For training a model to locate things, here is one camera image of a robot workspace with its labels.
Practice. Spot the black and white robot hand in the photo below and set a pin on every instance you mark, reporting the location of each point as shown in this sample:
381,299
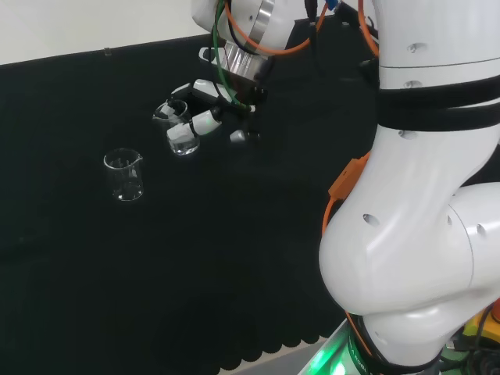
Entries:
203,124

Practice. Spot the clear glass beaker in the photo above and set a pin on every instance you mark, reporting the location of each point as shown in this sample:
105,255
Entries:
183,147
125,183

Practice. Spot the grey tape piece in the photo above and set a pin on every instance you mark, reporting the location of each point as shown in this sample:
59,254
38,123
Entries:
106,51

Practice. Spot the black bench cloth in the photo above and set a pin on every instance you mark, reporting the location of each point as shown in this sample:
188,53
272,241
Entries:
156,273

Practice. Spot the yellow stop button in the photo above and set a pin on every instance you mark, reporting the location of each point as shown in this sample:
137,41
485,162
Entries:
474,328

